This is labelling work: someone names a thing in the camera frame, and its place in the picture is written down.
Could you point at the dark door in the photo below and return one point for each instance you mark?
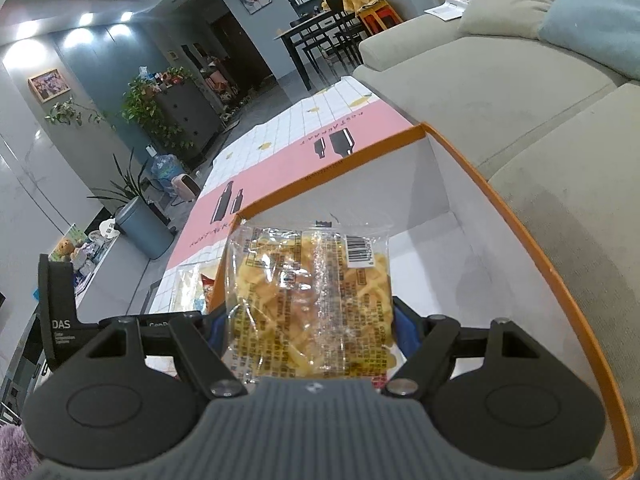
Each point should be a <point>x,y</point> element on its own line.
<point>240,50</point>

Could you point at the purple fuzzy cloth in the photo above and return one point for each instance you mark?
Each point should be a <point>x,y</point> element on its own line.
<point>17,455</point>

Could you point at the dark drawer cabinet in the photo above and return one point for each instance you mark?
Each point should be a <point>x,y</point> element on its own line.
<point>187,110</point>

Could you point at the orange stool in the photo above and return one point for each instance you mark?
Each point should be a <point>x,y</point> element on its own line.
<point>380,17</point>

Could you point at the black dining chair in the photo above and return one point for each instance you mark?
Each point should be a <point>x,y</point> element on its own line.
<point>352,35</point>
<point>325,52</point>

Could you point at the orange snack packet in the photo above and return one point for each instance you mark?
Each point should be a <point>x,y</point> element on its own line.
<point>209,287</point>

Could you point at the small wall frame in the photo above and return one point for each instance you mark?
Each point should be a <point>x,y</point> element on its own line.
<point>173,54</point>

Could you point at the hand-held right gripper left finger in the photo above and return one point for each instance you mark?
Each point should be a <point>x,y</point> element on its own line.
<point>216,330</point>

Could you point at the hanging wall plant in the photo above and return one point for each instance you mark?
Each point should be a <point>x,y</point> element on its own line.
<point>67,110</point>

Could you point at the grey-blue trash can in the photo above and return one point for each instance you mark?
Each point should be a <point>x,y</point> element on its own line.
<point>142,230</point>

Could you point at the pale sliced bread packet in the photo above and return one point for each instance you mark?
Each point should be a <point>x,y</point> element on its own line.
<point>186,285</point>

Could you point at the large blue water bottle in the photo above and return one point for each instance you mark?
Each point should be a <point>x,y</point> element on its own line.
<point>165,165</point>

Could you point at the brown plush bear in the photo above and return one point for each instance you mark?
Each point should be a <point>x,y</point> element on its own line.
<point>64,249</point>

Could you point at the light blue cushion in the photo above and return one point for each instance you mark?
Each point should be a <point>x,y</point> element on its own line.
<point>600,15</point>

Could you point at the clear packet of yellow crisps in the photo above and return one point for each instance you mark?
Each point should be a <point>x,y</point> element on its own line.
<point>300,305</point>

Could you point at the trailing green plant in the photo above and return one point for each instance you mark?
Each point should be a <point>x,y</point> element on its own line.
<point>145,110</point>

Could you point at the long-leaf potted plant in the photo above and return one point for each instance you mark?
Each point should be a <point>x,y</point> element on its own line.
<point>127,180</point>

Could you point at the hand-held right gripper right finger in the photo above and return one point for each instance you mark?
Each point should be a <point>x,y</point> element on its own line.
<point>405,330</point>

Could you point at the beige sofa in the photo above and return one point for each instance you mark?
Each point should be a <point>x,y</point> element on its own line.
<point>475,85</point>

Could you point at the printed pink white tablecloth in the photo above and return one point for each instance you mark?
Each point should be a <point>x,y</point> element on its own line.
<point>280,160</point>

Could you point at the pink space heater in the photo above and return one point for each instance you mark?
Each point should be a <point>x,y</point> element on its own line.
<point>185,187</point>

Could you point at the black dining table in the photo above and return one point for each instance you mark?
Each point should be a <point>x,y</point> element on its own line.
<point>310,27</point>

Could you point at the white cap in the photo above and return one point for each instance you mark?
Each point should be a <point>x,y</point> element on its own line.
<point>107,227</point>

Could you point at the orange cardboard box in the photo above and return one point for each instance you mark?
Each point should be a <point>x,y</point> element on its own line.
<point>500,270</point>

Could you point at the group of small toys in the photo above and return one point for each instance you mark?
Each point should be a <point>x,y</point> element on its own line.
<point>170,79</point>

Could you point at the wooden framed wall picture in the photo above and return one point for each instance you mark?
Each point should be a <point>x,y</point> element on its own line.
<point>49,85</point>

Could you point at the white low cabinet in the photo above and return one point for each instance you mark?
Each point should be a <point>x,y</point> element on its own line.
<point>120,280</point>

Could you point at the open shelf unit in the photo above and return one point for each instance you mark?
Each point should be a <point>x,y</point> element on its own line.
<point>220,85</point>

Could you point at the white papers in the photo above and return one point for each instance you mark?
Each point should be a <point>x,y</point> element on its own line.
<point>447,8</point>

